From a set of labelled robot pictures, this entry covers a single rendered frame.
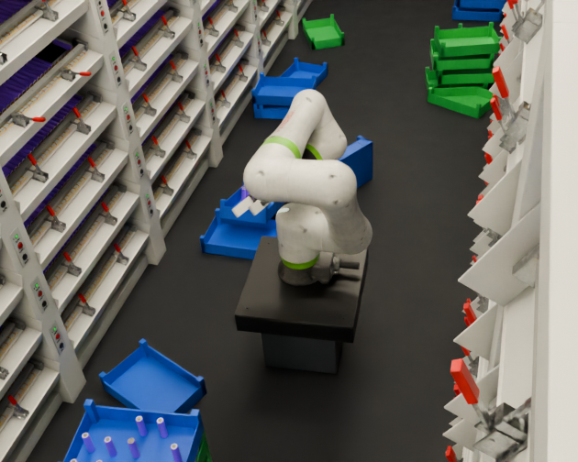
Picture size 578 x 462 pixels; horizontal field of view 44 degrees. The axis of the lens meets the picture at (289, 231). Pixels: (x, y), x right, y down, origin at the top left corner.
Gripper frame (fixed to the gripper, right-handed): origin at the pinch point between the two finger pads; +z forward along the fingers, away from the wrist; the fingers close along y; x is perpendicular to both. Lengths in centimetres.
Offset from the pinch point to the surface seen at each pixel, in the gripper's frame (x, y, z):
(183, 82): 41, 90, -41
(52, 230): 26, 39, 42
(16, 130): 54, 16, 36
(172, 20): 63, 87, -51
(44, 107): 56, 23, 24
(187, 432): -32, -18, 53
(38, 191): 38, 25, 40
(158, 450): -30, -18, 61
